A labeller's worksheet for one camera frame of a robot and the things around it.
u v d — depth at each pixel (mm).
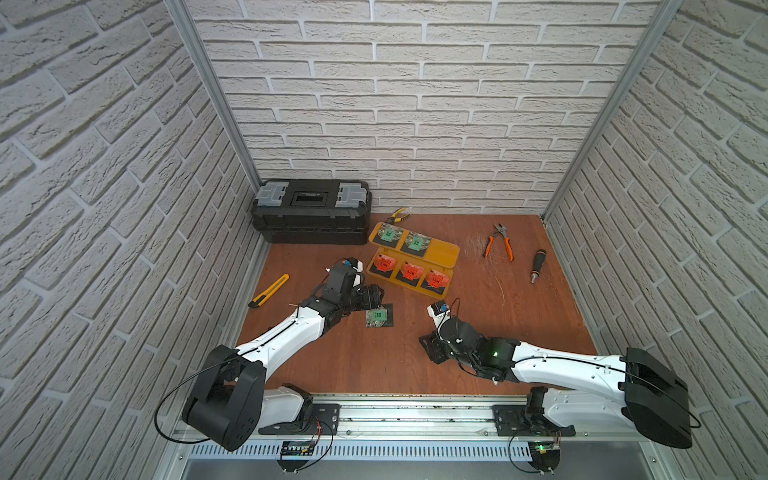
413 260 921
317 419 728
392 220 1176
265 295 949
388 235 945
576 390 508
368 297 758
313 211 990
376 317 917
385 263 1033
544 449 709
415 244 921
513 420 740
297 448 725
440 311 710
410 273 1005
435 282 1001
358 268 798
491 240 1100
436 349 709
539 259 1033
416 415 759
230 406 406
